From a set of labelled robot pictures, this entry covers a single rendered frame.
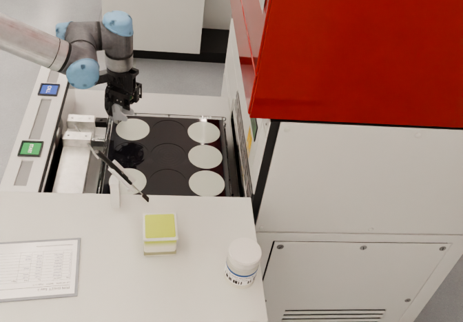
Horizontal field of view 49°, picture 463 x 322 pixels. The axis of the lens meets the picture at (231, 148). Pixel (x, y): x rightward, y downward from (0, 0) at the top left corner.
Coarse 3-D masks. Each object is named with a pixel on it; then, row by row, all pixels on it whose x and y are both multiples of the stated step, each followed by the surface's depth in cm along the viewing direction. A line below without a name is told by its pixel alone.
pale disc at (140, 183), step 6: (126, 168) 142; (132, 174) 140; (138, 174) 140; (138, 180) 139; (144, 180) 139; (120, 186) 136; (132, 186) 137; (138, 186) 137; (144, 186) 138; (126, 192) 135; (132, 192) 135
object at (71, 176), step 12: (72, 156) 145; (84, 156) 146; (60, 168) 141; (72, 168) 142; (84, 168) 142; (60, 180) 138; (72, 180) 139; (84, 180) 139; (60, 192) 135; (72, 192) 135; (84, 192) 139
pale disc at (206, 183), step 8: (192, 176) 143; (200, 176) 143; (208, 176) 143; (216, 176) 144; (192, 184) 140; (200, 184) 141; (208, 184) 141; (216, 184) 141; (224, 184) 142; (200, 192) 138; (208, 192) 139; (216, 192) 139
